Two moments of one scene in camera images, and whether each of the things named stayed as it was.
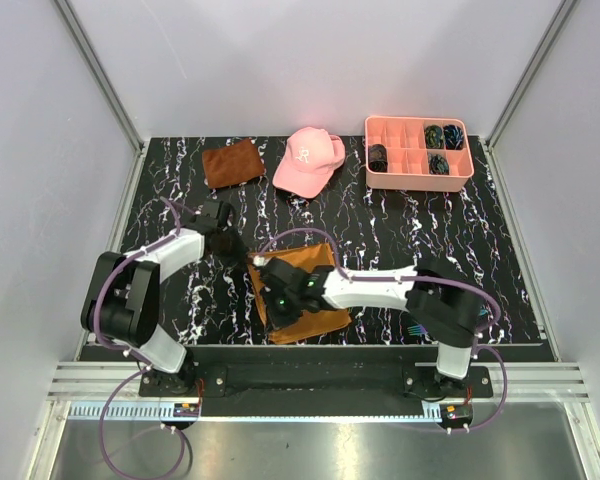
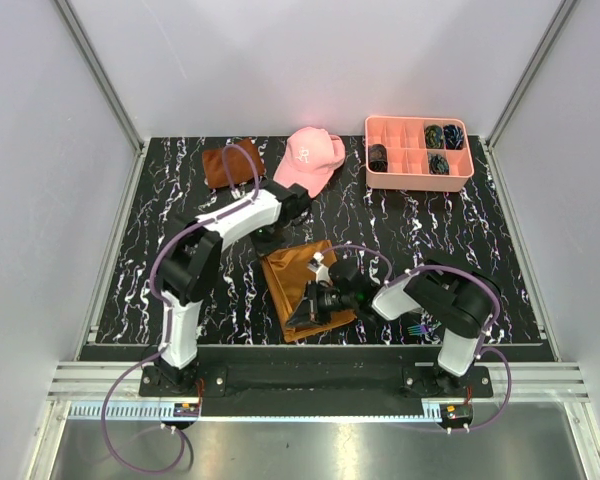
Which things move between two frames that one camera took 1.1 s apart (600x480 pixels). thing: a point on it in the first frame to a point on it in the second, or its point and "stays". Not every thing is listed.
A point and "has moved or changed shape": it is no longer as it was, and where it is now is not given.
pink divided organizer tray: x=417 y=154 stays
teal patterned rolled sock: x=438 y=165 stays
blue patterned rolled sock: x=453 y=136 stays
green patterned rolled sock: x=434 y=137 stays
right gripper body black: x=282 y=309 to x=329 y=300
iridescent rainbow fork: x=418 y=329 stays
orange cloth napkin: x=304 y=259 has moved or changed shape
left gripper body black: x=231 y=245 to x=267 y=237
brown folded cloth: x=232 y=163 stays
